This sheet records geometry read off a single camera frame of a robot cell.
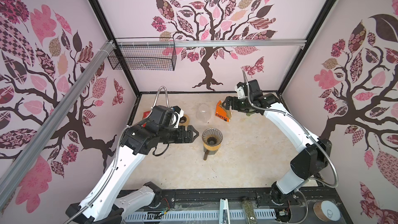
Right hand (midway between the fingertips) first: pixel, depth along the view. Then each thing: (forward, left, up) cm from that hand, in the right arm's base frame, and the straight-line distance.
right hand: (229, 103), depth 81 cm
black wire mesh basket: (+34, +51, +10) cm, 62 cm away
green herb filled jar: (-46, -6, -21) cm, 51 cm away
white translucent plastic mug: (+11, +14, -24) cm, 30 cm away
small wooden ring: (+3, +26, -22) cm, 34 cm away
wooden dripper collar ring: (-19, +10, -15) cm, 26 cm away
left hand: (-22, +20, +3) cm, 30 cm away
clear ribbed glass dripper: (-13, +10, -13) cm, 21 cm away
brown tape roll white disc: (-47, -39, -19) cm, 64 cm away
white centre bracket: (-48, +5, -22) cm, 53 cm away
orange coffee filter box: (+9, +3, -20) cm, 22 cm away
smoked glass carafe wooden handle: (-21, +13, -17) cm, 30 cm away
